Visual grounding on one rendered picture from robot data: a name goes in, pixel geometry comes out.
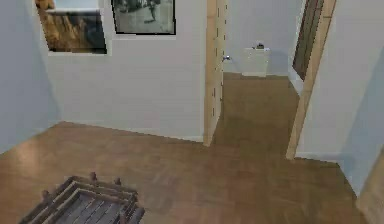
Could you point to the small dark object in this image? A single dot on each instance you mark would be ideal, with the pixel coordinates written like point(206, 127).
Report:
point(259, 45)

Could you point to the black-framed grey picture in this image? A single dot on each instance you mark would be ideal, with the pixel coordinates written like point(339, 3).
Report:
point(145, 16)

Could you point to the light wooden room door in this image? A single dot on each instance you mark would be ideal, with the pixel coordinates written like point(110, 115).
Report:
point(213, 70)

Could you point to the brown landscape framed picture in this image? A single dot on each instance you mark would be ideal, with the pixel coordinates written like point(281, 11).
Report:
point(71, 31)

